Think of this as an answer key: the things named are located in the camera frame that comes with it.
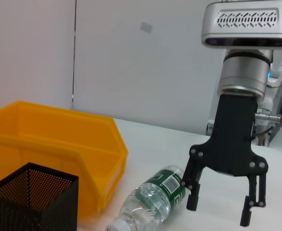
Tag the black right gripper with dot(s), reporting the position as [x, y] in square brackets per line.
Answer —
[234, 144]

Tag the clear bottle with green label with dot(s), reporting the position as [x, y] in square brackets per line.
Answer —
[153, 197]

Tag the black mesh pen holder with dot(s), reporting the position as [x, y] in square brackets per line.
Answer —
[47, 207]

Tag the yellow plastic bin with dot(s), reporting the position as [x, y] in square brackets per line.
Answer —
[59, 154]

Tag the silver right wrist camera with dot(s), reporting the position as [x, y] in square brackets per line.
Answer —
[247, 26]

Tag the grey wall sticker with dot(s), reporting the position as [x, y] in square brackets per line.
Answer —
[147, 27]

